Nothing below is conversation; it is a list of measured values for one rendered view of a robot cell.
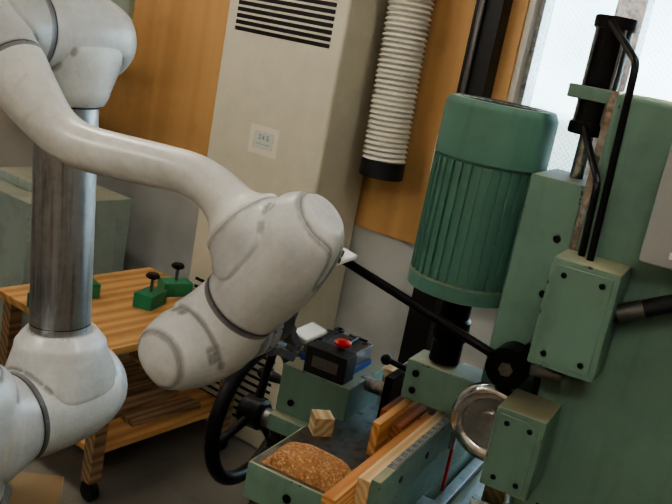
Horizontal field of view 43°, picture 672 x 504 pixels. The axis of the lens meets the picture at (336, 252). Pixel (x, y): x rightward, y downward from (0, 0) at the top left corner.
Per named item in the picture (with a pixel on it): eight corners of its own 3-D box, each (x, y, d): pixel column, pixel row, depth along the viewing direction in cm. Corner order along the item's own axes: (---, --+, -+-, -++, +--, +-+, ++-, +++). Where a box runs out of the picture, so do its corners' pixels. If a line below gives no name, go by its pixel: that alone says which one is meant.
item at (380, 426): (419, 411, 153) (425, 383, 151) (426, 414, 152) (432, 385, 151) (365, 454, 134) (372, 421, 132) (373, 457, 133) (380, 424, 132)
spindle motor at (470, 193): (430, 268, 149) (469, 92, 141) (526, 298, 142) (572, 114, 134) (389, 285, 134) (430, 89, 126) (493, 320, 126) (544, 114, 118)
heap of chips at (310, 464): (289, 442, 132) (292, 426, 132) (359, 473, 127) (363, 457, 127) (260, 462, 125) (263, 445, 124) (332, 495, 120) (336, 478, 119)
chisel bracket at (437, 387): (413, 392, 148) (423, 348, 146) (488, 421, 142) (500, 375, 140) (396, 405, 142) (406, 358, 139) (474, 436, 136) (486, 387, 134)
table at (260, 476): (364, 370, 183) (369, 344, 181) (496, 421, 170) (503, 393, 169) (190, 472, 130) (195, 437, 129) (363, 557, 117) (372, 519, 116)
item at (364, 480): (486, 388, 170) (492, 365, 168) (496, 391, 169) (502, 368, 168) (351, 508, 117) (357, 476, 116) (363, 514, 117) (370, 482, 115)
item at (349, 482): (470, 390, 167) (475, 372, 166) (480, 394, 166) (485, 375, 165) (316, 521, 113) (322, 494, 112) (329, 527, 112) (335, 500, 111)
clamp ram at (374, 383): (367, 396, 154) (376, 351, 151) (404, 411, 150) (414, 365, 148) (344, 411, 146) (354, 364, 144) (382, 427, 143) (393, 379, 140)
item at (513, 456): (497, 460, 127) (516, 387, 124) (542, 478, 124) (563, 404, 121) (477, 483, 118) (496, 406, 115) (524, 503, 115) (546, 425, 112)
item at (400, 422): (436, 406, 157) (441, 384, 156) (447, 410, 156) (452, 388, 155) (384, 448, 137) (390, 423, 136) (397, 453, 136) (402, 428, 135)
